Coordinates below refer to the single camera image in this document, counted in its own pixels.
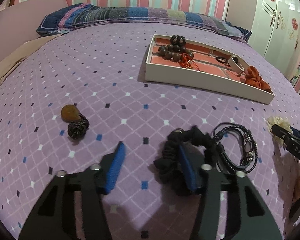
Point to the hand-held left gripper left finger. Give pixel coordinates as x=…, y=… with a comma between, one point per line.
x=115, y=165

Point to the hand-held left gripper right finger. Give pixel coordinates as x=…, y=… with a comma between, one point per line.
x=187, y=170

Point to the black scrunchie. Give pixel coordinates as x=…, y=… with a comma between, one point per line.
x=170, y=165

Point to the white flower hair clip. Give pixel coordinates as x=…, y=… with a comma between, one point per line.
x=280, y=123

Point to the orange scrunchie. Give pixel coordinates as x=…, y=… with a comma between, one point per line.
x=255, y=76

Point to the white shallow tray box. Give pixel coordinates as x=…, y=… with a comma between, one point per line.
x=190, y=82

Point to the black claw hair clip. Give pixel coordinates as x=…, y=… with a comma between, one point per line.
x=177, y=43

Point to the white decorated wardrobe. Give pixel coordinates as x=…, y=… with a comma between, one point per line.
x=272, y=17

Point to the beige cloth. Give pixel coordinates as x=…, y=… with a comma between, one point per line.
x=15, y=55

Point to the patchwork pillow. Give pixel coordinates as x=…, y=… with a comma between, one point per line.
x=115, y=13

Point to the pink padded headboard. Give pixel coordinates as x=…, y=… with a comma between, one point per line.
x=27, y=12

